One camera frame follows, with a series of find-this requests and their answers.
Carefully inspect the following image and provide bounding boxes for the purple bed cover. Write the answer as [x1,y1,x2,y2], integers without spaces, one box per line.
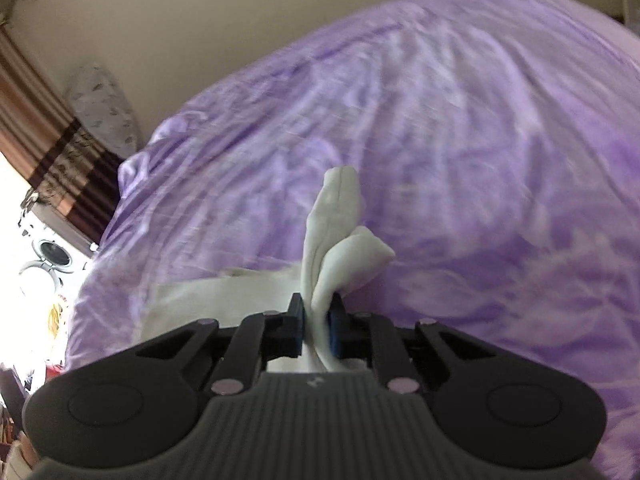
[64,0,640,480]

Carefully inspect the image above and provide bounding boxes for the brown striped curtain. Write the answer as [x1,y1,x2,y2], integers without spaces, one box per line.
[0,25,126,252]

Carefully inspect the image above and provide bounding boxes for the white washing machine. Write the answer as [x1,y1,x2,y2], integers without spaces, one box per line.
[19,237,77,303]

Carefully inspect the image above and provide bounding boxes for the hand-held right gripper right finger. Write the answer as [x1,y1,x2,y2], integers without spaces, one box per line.
[327,292,501,395]

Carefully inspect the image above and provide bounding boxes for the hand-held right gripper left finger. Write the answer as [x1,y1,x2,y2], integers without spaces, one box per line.
[135,292,307,395]

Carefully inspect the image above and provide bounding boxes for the white printed sweatshirt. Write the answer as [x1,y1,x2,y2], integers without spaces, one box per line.
[140,165,396,375]

